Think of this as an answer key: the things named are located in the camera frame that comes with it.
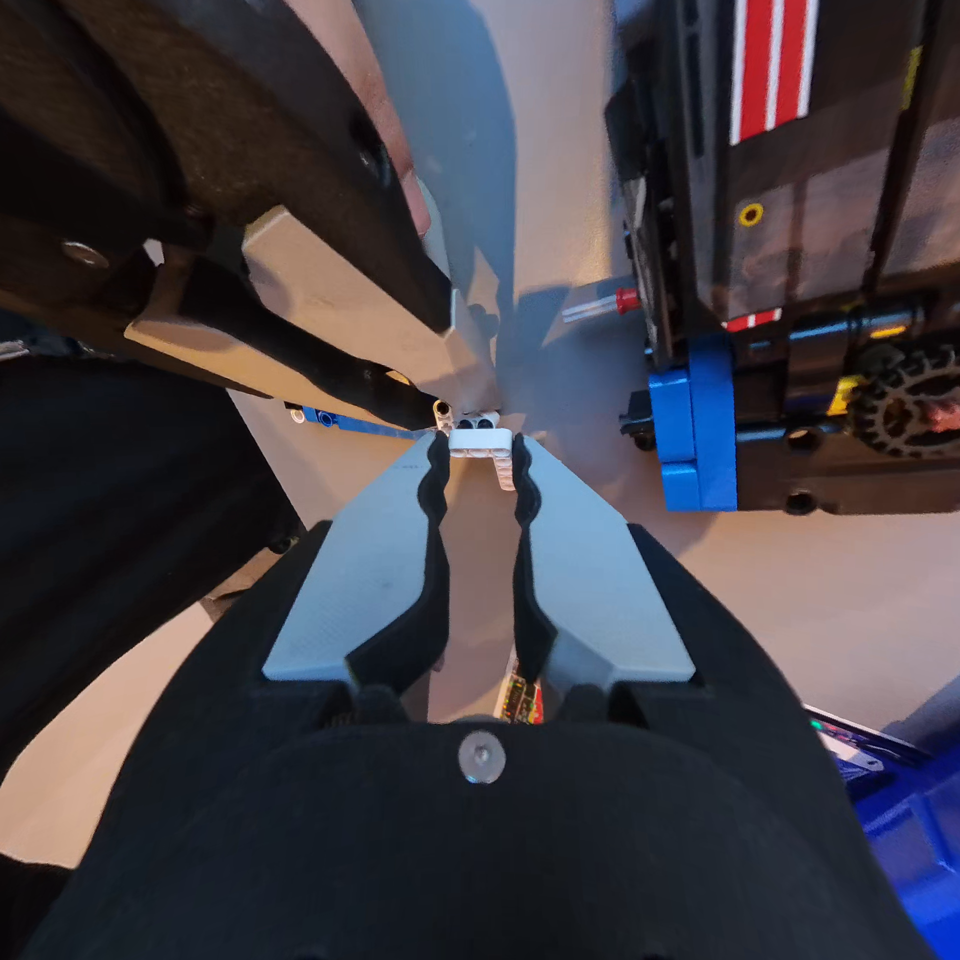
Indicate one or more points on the blue plastic bin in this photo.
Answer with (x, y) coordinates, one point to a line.
(915, 840)

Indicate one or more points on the brick race car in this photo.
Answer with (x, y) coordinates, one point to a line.
(787, 262)

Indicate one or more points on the person's black jacket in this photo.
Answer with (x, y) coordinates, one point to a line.
(112, 525)

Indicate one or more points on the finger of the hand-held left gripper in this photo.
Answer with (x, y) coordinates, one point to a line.
(195, 345)
(337, 300)

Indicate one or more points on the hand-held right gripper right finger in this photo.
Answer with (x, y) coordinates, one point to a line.
(600, 592)

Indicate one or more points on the person's left hand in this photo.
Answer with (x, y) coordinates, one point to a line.
(390, 142)

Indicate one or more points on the blue white brick assembly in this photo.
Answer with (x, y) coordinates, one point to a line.
(352, 421)

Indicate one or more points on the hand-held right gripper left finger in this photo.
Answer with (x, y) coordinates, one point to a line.
(352, 585)

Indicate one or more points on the white angled brick beam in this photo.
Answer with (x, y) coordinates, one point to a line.
(480, 442)

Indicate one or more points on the holographic sticker sheet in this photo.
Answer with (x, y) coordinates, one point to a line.
(840, 739)

